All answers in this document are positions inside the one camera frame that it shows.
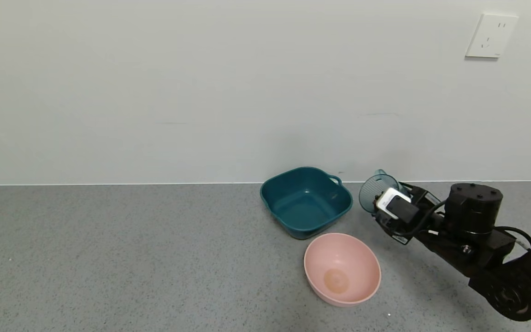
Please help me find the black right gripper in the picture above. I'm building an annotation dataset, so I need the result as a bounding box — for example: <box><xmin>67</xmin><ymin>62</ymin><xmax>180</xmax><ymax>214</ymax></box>
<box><xmin>371</xmin><ymin>181</ymin><xmax>442</xmax><ymax>245</ymax></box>

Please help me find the translucent blue-grey measuring cup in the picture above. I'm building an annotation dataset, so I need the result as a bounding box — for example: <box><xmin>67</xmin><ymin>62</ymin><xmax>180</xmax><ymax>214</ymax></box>
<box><xmin>359</xmin><ymin>169</ymin><xmax>407</xmax><ymax>214</ymax></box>

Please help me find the pink plastic bowl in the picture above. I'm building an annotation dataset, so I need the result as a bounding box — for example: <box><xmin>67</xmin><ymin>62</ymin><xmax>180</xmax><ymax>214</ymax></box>
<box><xmin>304</xmin><ymin>232</ymin><xmax>382</xmax><ymax>308</ymax></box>

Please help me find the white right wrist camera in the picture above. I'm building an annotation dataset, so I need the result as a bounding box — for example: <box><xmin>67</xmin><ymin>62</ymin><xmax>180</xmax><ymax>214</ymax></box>
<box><xmin>375</xmin><ymin>187</ymin><xmax>420</xmax><ymax>225</ymax></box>

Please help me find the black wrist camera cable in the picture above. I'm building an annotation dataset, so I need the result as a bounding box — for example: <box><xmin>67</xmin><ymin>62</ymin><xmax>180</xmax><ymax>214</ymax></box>
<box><xmin>395</xmin><ymin>200</ymin><xmax>447</xmax><ymax>238</ymax></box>

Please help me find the teal plastic basin with handle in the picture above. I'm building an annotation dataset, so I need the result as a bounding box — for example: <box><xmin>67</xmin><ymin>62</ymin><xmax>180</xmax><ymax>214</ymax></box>
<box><xmin>260</xmin><ymin>166</ymin><xmax>354</xmax><ymax>240</ymax></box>

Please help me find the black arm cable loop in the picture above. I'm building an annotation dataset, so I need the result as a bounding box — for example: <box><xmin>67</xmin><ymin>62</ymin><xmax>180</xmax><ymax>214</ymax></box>
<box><xmin>494</xmin><ymin>225</ymin><xmax>531</xmax><ymax>252</ymax></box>

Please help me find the white wall socket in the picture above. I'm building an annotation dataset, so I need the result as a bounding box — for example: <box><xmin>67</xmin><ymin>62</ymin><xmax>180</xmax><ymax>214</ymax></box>
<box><xmin>466</xmin><ymin>13</ymin><xmax>519</xmax><ymax>59</ymax></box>

